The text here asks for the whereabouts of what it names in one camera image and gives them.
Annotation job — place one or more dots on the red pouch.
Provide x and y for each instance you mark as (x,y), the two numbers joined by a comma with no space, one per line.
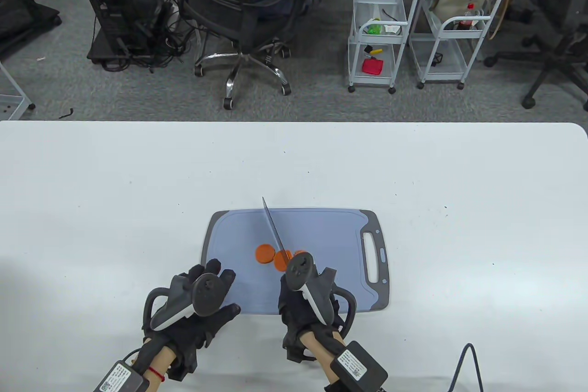
(372,65)

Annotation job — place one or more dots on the blue grey cutting board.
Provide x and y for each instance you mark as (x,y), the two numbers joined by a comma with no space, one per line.
(330,235)

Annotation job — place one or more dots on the black knife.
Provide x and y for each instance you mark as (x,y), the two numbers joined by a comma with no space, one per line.
(273,226)

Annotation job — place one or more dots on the red capped soda bottle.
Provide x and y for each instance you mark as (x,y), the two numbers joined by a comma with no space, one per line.
(466,24)

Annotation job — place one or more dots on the person's left forearm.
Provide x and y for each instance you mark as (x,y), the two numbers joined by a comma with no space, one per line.
(163,357)

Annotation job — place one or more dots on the person's right hand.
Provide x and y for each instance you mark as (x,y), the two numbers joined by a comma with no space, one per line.
(294,314)

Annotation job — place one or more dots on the grey handheld controller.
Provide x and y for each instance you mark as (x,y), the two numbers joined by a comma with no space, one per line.
(209,293)
(299,270)

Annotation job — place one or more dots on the beige bag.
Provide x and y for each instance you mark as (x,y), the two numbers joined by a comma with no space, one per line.
(448,1)

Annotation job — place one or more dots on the black mesh office chair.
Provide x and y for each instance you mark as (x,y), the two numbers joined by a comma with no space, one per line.
(239,10)

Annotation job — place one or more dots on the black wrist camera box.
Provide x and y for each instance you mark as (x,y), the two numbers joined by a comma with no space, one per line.
(358,364)
(119,378)

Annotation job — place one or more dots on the green crumpled item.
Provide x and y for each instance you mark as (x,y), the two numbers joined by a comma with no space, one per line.
(374,28)

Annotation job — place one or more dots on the person's left hand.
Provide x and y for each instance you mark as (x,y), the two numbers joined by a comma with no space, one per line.
(202,332)

